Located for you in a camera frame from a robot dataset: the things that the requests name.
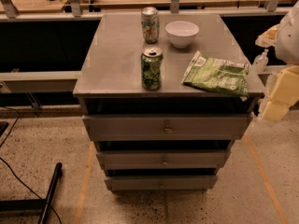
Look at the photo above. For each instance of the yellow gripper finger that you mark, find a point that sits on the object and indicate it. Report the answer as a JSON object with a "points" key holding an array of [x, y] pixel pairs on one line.
{"points": [[282, 92], [268, 38]]}

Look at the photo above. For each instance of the dark green soda can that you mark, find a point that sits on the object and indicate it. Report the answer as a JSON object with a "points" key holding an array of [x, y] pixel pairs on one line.
{"points": [[151, 61]]}

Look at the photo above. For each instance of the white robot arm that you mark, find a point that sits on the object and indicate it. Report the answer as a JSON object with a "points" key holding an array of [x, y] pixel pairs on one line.
{"points": [[287, 46]]}

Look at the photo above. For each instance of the white green soda can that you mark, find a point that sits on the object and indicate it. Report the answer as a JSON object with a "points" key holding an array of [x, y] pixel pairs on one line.
{"points": [[150, 23]]}

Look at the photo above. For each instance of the clear sanitizer bottle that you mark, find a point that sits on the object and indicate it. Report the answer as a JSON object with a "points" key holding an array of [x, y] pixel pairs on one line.
{"points": [[260, 62]]}

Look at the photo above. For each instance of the green chip bag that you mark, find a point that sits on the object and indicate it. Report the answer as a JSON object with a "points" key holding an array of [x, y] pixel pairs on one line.
{"points": [[216, 75]]}

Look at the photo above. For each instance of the white ceramic bowl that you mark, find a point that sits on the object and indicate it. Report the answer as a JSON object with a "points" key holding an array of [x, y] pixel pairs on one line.
{"points": [[181, 33]]}

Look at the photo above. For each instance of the middle grey drawer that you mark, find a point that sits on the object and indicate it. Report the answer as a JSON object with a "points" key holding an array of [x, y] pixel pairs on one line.
{"points": [[162, 159]]}

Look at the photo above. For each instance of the grey drawer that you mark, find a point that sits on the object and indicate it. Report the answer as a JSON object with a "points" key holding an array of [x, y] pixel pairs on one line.
{"points": [[118, 183], [166, 127], [162, 159]]}

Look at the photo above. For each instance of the grey drawer cabinet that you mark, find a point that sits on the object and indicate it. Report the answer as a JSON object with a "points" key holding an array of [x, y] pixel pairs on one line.
{"points": [[110, 84]]}

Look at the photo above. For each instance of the top grey drawer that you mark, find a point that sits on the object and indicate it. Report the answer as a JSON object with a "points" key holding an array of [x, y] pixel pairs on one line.
{"points": [[166, 127]]}

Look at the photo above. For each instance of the bottom grey drawer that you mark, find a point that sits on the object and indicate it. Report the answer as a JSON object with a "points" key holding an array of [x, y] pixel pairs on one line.
{"points": [[118, 183]]}

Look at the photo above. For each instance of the grey metal railing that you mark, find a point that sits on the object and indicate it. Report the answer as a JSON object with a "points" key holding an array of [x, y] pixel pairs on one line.
{"points": [[77, 7]]}

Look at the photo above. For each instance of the black stand leg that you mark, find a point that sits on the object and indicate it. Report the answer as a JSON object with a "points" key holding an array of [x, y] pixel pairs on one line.
{"points": [[42, 206]]}

